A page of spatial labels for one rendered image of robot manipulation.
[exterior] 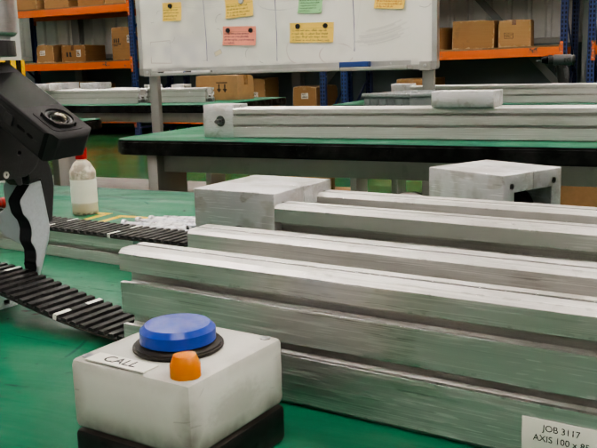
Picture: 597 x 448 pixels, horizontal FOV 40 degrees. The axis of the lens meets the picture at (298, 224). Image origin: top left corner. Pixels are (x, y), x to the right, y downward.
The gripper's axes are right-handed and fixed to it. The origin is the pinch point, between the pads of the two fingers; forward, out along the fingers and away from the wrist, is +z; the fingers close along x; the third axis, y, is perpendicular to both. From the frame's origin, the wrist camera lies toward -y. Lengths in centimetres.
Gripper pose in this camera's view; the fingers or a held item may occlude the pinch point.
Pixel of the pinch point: (9, 278)
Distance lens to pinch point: 75.2
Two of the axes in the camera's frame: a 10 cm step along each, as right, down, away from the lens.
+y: -8.4, -0.8, 5.3
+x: -5.4, 1.7, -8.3
